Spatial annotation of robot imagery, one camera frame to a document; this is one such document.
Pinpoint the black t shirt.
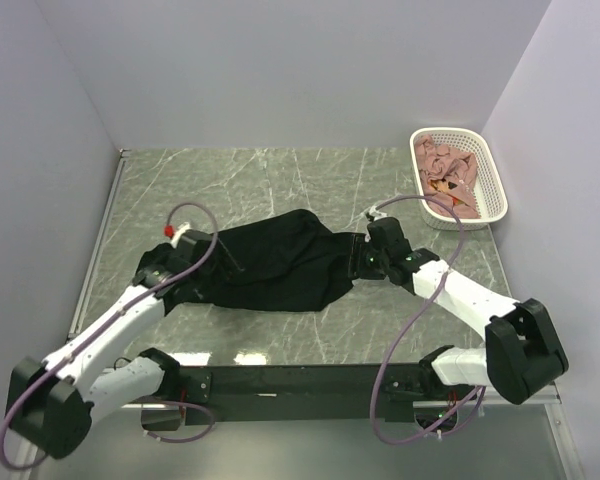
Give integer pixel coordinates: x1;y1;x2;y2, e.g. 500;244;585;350
158;209;360;312

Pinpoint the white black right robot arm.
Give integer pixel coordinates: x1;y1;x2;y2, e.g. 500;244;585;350
350;217;569;405

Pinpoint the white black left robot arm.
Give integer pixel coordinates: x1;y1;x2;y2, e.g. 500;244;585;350
1;225;241;459

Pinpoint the pink t shirt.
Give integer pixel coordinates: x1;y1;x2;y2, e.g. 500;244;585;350
414;134;479;219

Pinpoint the white perforated plastic basket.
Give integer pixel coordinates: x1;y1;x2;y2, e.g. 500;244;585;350
410;127;508;230

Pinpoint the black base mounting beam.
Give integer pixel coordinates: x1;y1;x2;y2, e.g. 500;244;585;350
129;363;476;426

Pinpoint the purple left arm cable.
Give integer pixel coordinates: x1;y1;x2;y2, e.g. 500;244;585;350
0;201;220;471

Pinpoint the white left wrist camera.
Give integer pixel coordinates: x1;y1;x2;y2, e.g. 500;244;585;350
164;222;191;248

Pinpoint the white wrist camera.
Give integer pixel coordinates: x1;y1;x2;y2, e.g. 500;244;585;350
164;222;191;248
364;205;388;223

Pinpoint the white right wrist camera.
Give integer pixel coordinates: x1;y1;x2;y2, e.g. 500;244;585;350
364;205;388;223

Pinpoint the aluminium extrusion rail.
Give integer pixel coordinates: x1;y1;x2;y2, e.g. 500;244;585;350
413;383;561;408

